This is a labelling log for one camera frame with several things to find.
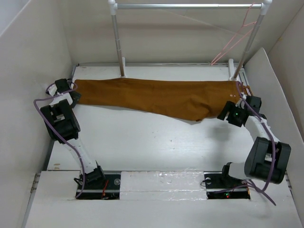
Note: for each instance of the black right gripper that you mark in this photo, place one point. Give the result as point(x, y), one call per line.
point(230, 106)

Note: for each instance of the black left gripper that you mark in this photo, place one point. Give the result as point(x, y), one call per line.
point(77, 97)

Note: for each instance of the brown trousers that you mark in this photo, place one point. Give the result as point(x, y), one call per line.
point(187, 100)

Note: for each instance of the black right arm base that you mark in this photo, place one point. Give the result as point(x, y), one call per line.
point(219, 185)

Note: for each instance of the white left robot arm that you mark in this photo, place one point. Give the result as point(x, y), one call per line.
point(63, 126)

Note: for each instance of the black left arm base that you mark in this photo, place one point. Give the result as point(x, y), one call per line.
point(99, 186)

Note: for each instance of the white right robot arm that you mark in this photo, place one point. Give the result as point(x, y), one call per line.
point(268, 158)

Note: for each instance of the silver white clothes rack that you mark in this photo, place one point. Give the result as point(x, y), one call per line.
point(182, 33)

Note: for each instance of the white foam board strip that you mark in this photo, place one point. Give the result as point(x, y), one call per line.
point(162, 185)

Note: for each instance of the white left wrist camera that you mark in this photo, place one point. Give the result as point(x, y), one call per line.
point(51, 89)

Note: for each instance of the pink wire hanger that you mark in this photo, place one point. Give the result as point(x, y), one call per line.
point(229, 46)

